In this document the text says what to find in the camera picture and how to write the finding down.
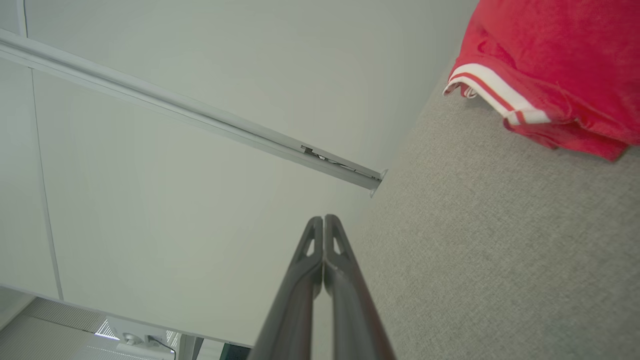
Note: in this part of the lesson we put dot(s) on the white round device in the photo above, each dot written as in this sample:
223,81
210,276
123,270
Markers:
132,341

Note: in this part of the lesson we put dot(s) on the red basketball jersey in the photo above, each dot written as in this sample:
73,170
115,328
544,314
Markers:
575,50

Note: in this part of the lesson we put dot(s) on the wall baseboard rail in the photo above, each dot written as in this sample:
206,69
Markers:
200,115

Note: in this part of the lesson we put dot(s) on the grey fabric sofa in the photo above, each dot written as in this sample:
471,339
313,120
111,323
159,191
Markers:
500,250

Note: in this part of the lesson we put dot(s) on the dark panel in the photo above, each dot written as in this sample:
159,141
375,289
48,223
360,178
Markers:
232,352

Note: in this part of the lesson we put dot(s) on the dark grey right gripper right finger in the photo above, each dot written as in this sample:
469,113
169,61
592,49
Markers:
355,320

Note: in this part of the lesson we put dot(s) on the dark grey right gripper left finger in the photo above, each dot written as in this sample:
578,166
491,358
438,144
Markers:
295,310

